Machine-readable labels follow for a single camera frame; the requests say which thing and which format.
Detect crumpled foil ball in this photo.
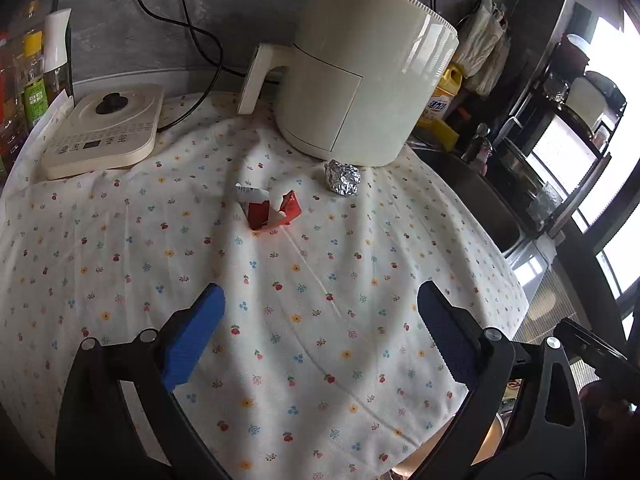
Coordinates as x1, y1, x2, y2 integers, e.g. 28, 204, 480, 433
324, 159, 362, 196

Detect hanging cloths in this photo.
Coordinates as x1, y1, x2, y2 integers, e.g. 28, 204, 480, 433
456, 2, 512, 97

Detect cream air fryer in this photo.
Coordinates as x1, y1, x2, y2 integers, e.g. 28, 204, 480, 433
237, 0, 460, 167

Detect floral tablecloth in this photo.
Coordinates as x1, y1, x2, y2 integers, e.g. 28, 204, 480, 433
0, 91, 531, 480

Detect black power cable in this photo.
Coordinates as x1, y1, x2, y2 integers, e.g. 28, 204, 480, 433
131, 0, 283, 132

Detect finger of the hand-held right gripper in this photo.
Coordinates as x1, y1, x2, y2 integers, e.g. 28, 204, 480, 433
555, 317, 629, 363

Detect yellow cap green label bottle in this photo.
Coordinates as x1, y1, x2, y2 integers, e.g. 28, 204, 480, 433
22, 30, 49, 130

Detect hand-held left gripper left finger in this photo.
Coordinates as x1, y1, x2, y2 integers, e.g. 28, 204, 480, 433
55, 282, 232, 480

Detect person's right hand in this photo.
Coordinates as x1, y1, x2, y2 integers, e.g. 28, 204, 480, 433
580, 380, 640, 428

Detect torn red white carton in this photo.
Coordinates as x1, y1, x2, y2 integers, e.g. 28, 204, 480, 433
235, 182, 301, 231

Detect yellow detergent bottle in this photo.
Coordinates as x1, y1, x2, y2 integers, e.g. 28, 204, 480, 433
417, 62, 464, 130

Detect white top spray bottle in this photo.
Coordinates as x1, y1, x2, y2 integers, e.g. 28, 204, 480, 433
43, 8, 75, 100

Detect cream induction cooker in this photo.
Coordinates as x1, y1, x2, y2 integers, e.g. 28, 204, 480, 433
40, 83, 166, 180

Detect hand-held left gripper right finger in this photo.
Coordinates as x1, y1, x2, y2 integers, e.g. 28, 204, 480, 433
416, 280, 588, 480

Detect steel sink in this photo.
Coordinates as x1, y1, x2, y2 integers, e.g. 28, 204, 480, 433
412, 141, 524, 257

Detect black kitchen rack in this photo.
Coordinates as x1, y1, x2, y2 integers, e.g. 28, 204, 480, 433
492, 35, 629, 241

